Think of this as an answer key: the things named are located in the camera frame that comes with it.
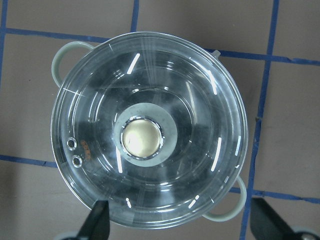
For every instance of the pale green cooking pot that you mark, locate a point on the pale green cooking pot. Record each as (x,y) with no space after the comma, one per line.
(60,57)

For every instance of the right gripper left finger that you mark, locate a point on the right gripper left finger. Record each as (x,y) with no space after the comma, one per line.
(97,224)

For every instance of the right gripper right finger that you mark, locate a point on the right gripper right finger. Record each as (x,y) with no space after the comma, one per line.
(266,223)

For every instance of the glass pot lid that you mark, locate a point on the glass pot lid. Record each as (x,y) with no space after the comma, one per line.
(150,130)

